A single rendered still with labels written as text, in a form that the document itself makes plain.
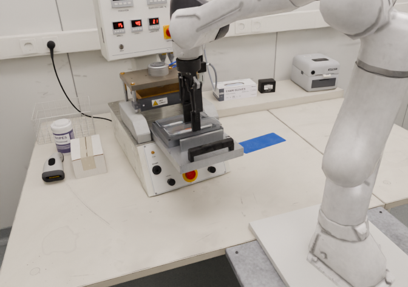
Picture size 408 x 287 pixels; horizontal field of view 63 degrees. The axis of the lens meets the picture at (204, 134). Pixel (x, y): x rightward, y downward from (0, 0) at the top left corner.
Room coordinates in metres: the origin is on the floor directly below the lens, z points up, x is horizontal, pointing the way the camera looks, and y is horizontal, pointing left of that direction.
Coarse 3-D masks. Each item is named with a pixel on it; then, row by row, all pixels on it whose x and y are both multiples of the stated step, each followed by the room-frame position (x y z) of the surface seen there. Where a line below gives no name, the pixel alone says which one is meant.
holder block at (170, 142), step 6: (156, 126) 1.04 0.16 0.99; (216, 126) 1.03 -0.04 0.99; (156, 132) 1.04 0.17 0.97; (162, 132) 1.00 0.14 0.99; (192, 132) 0.99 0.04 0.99; (198, 132) 0.99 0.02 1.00; (204, 132) 0.99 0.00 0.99; (162, 138) 0.99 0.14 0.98; (168, 138) 0.95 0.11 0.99; (174, 138) 0.95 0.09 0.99; (180, 138) 0.95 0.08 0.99; (168, 144) 0.93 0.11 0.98; (174, 144) 0.94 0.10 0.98
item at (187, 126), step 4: (200, 120) 1.04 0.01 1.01; (204, 120) 1.04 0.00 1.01; (208, 120) 1.04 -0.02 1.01; (212, 120) 1.04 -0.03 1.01; (216, 120) 1.04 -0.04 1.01; (180, 124) 1.02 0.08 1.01; (184, 124) 1.01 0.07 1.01; (188, 124) 1.01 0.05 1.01; (200, 124) 1.01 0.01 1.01; (204, 124) 1.01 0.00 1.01; (208, 124) 1.01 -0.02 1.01; (168, 128) 0.99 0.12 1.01; (172, 128) 0.99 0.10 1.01; (176, 128) 0.99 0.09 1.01; (180, 128) 0.99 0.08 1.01; (184, 128) 0.99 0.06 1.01; (188, 128) 0.99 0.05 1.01; (168, 132) 0.96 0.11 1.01; (172, 132) 0.96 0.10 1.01; (176, 132) 0.96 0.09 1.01
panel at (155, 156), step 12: (144, 144) 1.04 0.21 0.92; (156, 144) 1.06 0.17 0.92; (156, 156) 1.04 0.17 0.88; (168, 168) 1.03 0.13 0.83; (204, 168) 1.07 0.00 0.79; (216, 168) 1.09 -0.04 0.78; (156, 180) 1.00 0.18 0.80; (180, 180) 1.02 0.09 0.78; (192, 180) 1.04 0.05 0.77; (156, 192) 0.97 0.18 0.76
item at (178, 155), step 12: (216, 132) 0.96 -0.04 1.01; (180, 144) 0.91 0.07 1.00; (192, 144) 0.92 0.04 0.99; (168, 156) 0.91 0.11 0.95; (180, 156) 0.88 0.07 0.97; (204, 156) 0.88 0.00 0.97; (216, 156) 0.88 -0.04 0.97; (228, 156) 0.90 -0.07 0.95; (240, 156) 0.91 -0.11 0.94; (180, 168) 0.83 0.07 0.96; (192, 168) 0.84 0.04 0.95
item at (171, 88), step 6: (168, 84) 1.29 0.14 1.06; (174, 84) 1.29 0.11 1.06; (138, 90) 1.24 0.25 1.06; (144, 90) 1.23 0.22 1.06; (150, 90) 1.23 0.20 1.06; (156, 90) 1.23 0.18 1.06; (162, 90) 1.23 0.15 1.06; (168, 90) 1.22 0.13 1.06; (174, 90) 1.22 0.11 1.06; (138, 96) 1.20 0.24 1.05; (144, 96) 1.17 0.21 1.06; (150, 96) 1.18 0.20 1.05
